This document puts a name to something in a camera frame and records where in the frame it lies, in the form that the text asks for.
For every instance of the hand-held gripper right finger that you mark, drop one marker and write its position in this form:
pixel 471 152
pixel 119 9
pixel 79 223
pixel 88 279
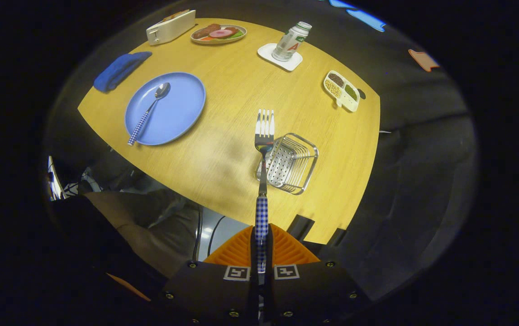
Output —
pixel 313 294

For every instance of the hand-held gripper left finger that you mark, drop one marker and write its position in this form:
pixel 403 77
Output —
pixel 209 294

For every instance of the blue round plate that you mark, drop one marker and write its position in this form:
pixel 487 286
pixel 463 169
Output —
pixel 178 108

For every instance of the computer monitor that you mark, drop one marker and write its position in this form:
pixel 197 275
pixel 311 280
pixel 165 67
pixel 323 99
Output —
pixel 54 181

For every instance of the white divided tray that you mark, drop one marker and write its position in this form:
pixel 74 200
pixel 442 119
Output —
pixel 349 105

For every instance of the pile of green beans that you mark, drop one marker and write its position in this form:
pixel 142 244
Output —
pixel 351 92

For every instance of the black round table grommet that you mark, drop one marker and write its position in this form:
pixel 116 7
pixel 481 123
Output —
pixel 361 94

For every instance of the pile of yellow beans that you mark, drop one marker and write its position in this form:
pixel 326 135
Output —
pixel 332 88

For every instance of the pile of dark beans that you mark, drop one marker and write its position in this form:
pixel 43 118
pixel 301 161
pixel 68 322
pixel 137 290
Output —
pixel 336 79

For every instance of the folded blue cloth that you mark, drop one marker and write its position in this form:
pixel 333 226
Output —
pixel 119 70

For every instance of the white square coaster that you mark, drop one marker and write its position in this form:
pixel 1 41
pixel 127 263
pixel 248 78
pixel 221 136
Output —
pixel 266 52

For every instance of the white green drink bottle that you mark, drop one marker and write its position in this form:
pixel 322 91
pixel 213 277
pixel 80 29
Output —
pixel 288 43

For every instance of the pink ham slice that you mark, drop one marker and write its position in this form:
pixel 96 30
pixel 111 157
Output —
pixel 221 33

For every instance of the green lettuce leaf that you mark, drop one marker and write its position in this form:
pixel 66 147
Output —
pixel 237 34

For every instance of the large brown meat slice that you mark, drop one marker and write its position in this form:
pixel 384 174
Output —
pixel 205 31

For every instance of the small beige food plate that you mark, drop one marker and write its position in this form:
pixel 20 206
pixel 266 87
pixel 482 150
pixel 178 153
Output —
pixel 241 32

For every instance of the small brown meat slice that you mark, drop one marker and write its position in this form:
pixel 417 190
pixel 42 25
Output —
pixel 233 30

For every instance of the white toaster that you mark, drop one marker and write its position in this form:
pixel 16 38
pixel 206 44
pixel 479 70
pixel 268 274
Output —
pixel 171 29

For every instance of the brown toast slice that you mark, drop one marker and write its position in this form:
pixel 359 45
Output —
pixel 182 13
pixel 171 17

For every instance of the black table bracket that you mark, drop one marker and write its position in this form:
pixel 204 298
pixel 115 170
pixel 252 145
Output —
pixel 336 237
pixel 300 227

